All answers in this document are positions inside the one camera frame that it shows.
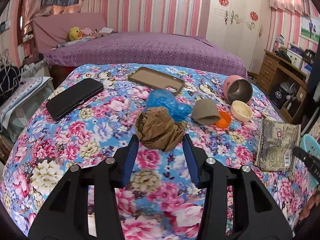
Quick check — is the printed snack wrapper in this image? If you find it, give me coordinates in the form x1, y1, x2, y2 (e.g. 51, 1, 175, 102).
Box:
254, 118, 301, 173

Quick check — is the brown paper ball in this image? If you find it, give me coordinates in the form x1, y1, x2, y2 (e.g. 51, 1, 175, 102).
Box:
135, 107, 185, 152

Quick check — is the right hand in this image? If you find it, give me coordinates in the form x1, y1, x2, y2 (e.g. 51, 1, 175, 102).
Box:
298, 191, 320, 223

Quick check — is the turquoise plastic basket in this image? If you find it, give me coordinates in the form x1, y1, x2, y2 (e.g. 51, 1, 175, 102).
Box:
300, 134, 320, 159

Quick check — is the wooden desk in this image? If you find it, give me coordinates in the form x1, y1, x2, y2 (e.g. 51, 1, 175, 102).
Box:
257, 51, 307, 124

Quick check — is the cream plastic cup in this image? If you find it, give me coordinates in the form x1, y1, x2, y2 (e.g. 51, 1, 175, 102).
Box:
231, 100, 253, 122

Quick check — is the pink metal mug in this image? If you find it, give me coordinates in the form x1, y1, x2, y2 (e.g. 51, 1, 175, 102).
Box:
222, 75, 253, 105

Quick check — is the black wallet case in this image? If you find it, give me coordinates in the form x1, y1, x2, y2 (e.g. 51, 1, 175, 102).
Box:
46, 78, 104, 121

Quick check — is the cardboard tube roll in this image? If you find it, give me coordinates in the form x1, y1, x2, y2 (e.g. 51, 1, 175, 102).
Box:
191, 99, 221, 125

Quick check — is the dotted storage box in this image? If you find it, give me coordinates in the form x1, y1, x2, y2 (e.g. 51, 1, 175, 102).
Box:
1, 76, 54, 142

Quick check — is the black patterned bag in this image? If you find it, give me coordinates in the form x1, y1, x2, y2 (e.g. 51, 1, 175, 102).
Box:
0, 64, 22, 106

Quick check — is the blue plastic bag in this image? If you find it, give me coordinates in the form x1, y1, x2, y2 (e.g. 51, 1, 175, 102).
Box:
145, 89, 192, 122

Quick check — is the brown phone case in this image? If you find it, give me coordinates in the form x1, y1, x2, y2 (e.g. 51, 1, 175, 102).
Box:
127, 67, 184, 95

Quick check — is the white wardrobe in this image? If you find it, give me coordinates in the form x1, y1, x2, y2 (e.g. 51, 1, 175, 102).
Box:
206, 0, 271, 74

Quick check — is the purple dotted bed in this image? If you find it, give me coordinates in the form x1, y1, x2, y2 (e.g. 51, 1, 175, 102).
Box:
44, 32, 247, 78

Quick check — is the yellow duck plush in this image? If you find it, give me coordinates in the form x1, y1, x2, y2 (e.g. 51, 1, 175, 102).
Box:
68, 27, 83, 41

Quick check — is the pink headboard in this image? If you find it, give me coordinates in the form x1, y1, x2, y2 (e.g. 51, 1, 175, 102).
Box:
31, 12, 106, 54

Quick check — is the small framed wall picture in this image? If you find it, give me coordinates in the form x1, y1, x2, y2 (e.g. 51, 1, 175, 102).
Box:
300, 16, 320, 44

